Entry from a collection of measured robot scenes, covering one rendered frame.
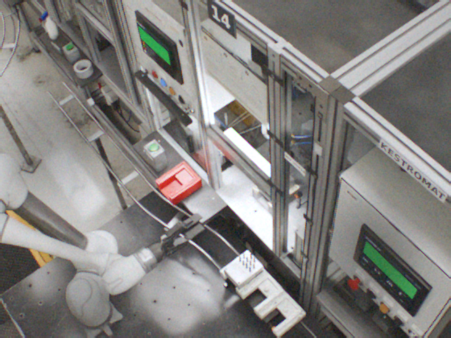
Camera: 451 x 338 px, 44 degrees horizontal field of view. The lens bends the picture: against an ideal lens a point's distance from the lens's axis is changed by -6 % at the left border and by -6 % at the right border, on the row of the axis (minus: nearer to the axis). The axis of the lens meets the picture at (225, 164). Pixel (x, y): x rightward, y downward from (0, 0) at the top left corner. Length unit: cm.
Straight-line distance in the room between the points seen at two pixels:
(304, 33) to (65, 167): 267
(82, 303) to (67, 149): 185
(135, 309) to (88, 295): 30
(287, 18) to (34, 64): 337
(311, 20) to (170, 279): 145
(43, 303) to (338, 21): 183
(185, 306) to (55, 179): 167
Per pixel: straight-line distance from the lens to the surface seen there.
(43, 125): 424
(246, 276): 231
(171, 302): 257
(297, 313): 230
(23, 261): 366
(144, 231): 274
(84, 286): 238
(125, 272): 211
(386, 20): 159
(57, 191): 386
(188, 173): 255
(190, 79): 200
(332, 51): 148
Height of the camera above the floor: 304
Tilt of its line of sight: 55 degrees down
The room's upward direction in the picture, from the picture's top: 7 degrees counter-clockwise
